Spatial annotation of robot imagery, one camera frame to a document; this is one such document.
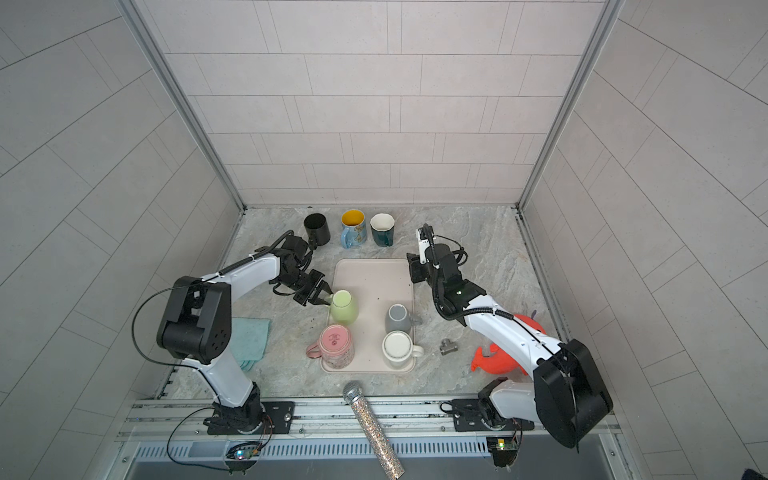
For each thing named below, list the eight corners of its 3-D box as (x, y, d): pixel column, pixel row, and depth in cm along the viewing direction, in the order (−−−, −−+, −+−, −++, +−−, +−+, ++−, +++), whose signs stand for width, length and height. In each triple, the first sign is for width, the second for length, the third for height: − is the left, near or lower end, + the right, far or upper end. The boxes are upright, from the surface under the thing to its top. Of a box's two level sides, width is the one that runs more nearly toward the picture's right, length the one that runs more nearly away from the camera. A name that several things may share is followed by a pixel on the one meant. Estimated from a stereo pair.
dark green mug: (371, 251, 104) (369, 234, 97) (372, 230, 110) (371, 213, 103) (394, 251, 104) (394, 234, 97) (394, 230, 110) (394, 213, 103)
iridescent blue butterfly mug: (343, 253, 104) (338, 233, 96) (346, 228, 112) (342, 208, 103) (365, 253, 104) (362, 234, 96) (367, 228, 112) (365, 208, 103)
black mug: (305, 249, 105) (300, 235, 98) (311, 228, 111) (306, 213, 105) (328, 249, 105) (323, 235, 99) (332, 228, 111) (328, 213, 105)
